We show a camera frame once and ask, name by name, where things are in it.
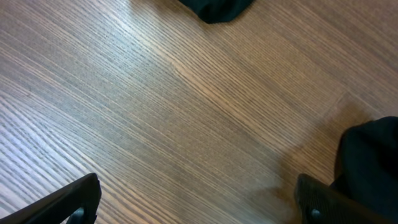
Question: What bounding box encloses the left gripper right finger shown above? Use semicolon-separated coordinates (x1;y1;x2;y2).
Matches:
294;174;392;224

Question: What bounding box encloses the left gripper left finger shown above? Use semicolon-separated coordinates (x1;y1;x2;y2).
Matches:
1;173;101;224

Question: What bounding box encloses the black polo shirt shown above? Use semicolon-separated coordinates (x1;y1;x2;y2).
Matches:
331;116;397;223

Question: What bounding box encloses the black folded garment bottom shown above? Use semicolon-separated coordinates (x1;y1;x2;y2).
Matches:
180;0;253;24

